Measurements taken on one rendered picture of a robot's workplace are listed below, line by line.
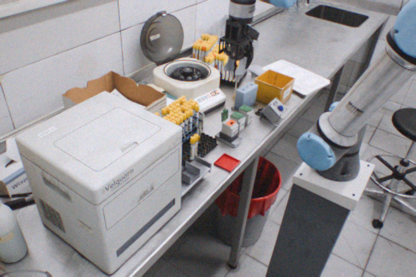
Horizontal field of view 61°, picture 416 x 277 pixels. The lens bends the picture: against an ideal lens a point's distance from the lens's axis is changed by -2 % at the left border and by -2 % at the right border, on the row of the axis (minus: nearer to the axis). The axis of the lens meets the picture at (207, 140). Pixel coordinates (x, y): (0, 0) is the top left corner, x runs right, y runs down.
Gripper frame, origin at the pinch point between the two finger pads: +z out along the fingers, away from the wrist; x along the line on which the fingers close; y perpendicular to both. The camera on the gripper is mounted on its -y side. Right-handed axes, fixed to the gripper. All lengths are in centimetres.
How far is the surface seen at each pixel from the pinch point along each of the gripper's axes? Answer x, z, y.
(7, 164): -42, 21, 61
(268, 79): -8, 22, -45
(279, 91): 3.2, 18.2, -32.0
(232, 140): 2.3, 24.7, 1.7
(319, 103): -22, 114, -206
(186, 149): -6.9, 24.4, 16.7
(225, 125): -1.1, 19.7, 1.8
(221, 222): -9, 99, -19
